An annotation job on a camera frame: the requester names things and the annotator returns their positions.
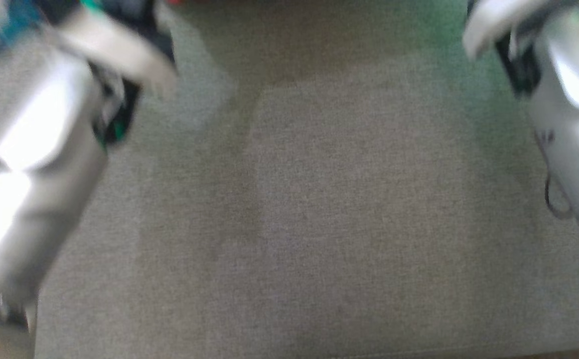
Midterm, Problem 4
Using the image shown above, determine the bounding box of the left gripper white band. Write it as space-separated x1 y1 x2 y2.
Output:
45 0 178 146

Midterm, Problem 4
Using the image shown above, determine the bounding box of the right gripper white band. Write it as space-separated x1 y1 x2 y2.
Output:
461 0 570 98

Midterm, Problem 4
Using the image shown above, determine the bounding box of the grey sofa seat cushion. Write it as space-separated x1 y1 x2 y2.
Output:
30 0 579 359

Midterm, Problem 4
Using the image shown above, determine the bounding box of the left arm cable blue connector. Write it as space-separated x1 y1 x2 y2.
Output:
0 0 43 54

